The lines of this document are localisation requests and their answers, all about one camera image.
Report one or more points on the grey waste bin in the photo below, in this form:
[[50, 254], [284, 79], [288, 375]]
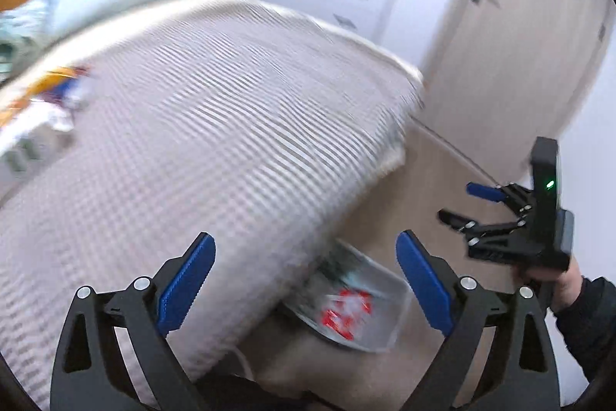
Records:
[[380, 295]]

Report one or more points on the beige door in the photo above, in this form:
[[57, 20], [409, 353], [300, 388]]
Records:
[[529, 54]]

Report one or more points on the brown checked blanket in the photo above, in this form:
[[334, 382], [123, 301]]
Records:
[[216, 127]]

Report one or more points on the pale yellow mattress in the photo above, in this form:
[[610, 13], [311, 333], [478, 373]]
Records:
[[406, 71]]

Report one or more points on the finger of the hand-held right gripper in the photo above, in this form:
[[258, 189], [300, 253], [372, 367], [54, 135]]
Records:
[[483, 191], [455, 219]]

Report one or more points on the red snack wrapper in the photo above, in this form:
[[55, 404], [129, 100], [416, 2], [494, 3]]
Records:
[[346, 312]]

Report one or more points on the person's right hand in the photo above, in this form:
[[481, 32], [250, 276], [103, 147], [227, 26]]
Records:
[[568, 286]]

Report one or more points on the person's right forearm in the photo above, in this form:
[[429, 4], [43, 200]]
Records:
[[587, 324]]

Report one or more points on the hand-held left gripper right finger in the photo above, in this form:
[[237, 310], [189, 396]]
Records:
[[423, 281]]

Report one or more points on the green floral quilt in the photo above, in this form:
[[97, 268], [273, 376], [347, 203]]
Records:
[[19, 26]]

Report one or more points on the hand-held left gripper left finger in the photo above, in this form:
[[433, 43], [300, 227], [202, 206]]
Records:
[[187, 281]]

